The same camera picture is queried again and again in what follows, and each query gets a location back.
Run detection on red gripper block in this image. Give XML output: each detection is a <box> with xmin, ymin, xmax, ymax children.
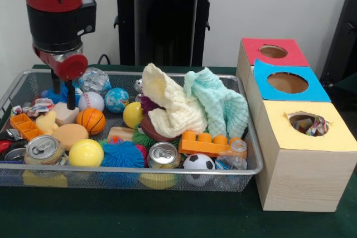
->
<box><xmin>33</xmin><ymin>47</ymin><xmax>89</xmax><ymax>110</ymax></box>

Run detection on red white blue cloth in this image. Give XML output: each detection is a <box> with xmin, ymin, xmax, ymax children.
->
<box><xmin>11</xmin><ymin>98</ymin><xmax>55</xmax><ymax>118</ymax></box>

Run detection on cream waffle cloth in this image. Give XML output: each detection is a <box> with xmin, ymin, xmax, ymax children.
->
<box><xmin>141</xmin><ymin>62</ymin><xmax>209</xmax><ymax>138</ymax></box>

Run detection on light teal waffle cloth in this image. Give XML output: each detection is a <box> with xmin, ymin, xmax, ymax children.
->
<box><xmin>183</xmin><ymin>67</ymin><xmax>249</xmax><ymax>138</ymax></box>

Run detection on wooden box with three holes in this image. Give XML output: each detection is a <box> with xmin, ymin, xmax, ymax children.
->
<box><xmin>235</xmin><ymin>38</ymin><xmax>357</xmax><ymax>212</ymax></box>

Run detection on blue spiky rubber ball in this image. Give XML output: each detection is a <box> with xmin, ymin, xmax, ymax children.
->
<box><xmin>41</xmin><ymin>81</ymin><xmax>84</xmax><ymax>105</ymax></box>
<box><xmin>100</xmin><ymin>137</ymin><xmax>147</xmax><ymax>169</ymax></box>

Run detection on white toy baseball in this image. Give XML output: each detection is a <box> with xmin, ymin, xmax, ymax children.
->
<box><xmin>78</xmin><ymin>91</ymin><xmax>105</xmax><ymax>112</ymax></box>

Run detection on orange toy basketball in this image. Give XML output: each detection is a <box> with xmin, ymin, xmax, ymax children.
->
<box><xmin>76</xmin><ymin>107</ymin><xmax>107</xmax><ymax>135</ymax></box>

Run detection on blue and green globe ball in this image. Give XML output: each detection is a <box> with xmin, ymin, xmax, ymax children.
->
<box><xmin>104</xmin><ymin>87</ymin><xmax>130</xmax><ymax>114</ymax></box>

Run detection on yellow smooth ball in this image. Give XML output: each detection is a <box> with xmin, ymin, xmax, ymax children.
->
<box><xmin>68</xmin><ymin>139</ymin><xmax>105</xmax><ymax>167</ymax></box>

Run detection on orange toy building block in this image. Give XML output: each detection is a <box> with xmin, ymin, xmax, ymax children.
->
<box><xmin>178</xmin><ymin>131</ymin><xmax>248</xmax><ymax>157</ymax></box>

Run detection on black and white soccer ball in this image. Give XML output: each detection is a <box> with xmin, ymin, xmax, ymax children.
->
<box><xmin>183</xmin><ymin>153</ymin><xmax>216</xmax><ymax>186</ymax></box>

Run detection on black upright panel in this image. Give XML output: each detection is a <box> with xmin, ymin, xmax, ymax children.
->
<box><xmin>320</xmin><ymin>0</ymin><xmax>357</xmax><ymax>84</ymax></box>

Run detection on dark green side table cloth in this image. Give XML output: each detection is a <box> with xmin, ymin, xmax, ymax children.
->
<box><xmin>336</xmin><ymin>75</ymin><xmax>357</xmax><ymax>90</ymax></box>

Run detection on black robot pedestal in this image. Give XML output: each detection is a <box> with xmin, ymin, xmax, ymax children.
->
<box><xmin>108</xmin><ymin>0</ymin><xmax>224</xmax><ymax>67</ymax></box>

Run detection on shallow wire mesh bin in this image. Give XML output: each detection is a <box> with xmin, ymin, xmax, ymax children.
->
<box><xmin>0</xmin><ymin>69</ymin><xmax>264</xmax><ymax>193</ymax></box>

